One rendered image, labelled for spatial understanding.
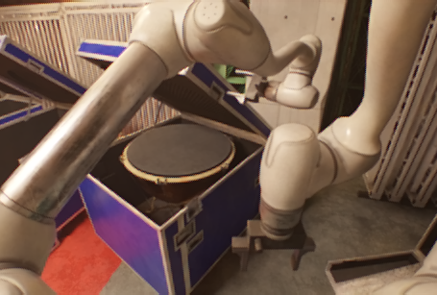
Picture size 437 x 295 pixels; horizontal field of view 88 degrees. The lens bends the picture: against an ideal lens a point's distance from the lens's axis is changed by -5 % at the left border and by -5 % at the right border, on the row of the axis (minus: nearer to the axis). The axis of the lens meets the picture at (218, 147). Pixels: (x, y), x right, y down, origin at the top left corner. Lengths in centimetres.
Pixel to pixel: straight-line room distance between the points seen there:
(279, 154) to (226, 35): 23
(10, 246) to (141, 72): 36
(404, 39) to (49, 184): 53
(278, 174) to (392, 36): 26
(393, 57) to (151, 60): 41
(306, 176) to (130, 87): 37
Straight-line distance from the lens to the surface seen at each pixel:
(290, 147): 42
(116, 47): 152
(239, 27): 48
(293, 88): 100
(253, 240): 58
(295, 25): 201
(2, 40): 217
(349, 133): 51
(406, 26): 33
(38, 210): 49
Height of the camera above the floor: 189
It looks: 30 degrees down
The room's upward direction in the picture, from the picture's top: straight up
